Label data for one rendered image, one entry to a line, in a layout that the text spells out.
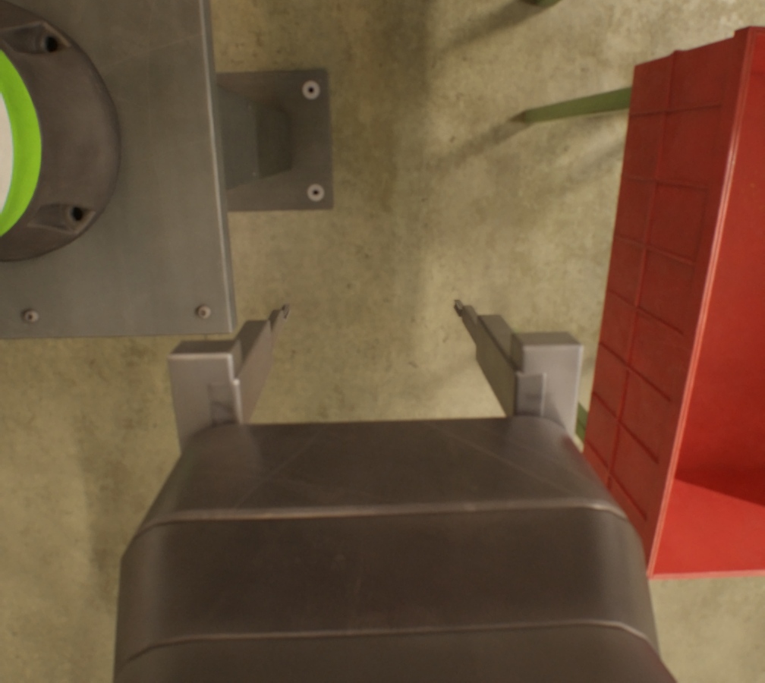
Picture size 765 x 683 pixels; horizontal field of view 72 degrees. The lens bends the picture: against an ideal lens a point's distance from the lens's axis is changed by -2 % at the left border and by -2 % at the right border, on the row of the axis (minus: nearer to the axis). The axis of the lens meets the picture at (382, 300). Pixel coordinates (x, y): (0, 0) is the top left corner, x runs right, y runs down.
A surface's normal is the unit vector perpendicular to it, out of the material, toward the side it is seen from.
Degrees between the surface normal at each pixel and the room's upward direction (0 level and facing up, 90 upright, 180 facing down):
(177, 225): 0
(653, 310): 90
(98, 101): 59
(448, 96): 0
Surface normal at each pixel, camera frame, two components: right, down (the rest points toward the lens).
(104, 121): 0.87, 0.07
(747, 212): 0.04, 0.28
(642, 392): -1.00, -0.01
